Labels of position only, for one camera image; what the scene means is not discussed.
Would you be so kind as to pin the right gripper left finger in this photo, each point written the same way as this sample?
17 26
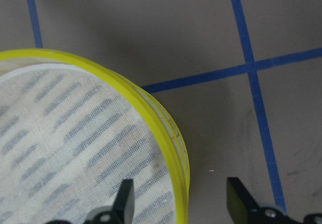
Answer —
124 203

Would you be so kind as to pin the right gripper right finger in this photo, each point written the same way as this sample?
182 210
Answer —
241 206

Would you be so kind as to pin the yellow rimmed steamer basket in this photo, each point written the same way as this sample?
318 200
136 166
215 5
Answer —
172 130
71 132

